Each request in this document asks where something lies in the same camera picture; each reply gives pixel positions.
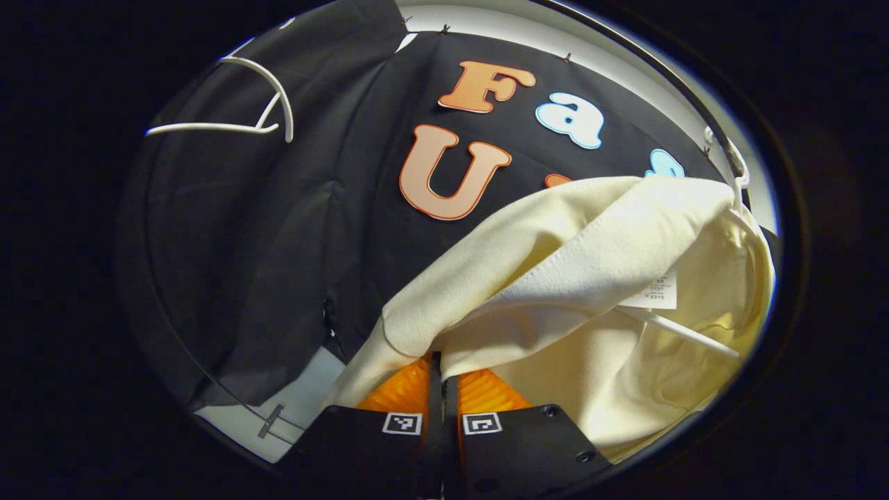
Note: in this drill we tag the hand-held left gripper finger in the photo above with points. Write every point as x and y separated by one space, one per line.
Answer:
435 417
450 430

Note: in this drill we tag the cream shirt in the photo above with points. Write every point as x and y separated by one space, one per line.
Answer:
590 229

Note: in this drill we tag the white clothes hanger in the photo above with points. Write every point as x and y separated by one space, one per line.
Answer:
694 338
208 128

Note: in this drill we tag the black backdrop cloth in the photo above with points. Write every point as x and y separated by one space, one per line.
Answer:
312 208

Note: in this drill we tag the small grey metal bracket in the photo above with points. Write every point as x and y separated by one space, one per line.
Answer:
269 421

